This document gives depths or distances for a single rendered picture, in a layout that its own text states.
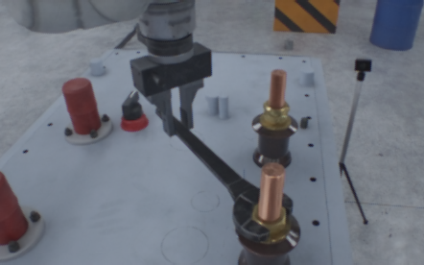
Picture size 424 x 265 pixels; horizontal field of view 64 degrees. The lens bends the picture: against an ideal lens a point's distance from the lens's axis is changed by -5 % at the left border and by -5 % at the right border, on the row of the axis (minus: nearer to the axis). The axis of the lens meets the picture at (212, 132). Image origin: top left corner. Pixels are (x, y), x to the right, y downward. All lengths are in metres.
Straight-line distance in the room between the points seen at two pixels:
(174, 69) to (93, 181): 0.32
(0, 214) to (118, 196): 0.22
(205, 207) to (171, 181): 0.10
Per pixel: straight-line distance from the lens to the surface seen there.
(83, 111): 0.87
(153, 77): 0.56
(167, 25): 0.54
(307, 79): 1.07
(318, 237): 0.65
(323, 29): 5.54
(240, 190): 0.54
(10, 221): 0.68
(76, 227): 0.71
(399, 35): 5.23
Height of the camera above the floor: 1.87
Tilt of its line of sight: 36 degrees down
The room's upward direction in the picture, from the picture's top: 2 degrees counter-clockwise
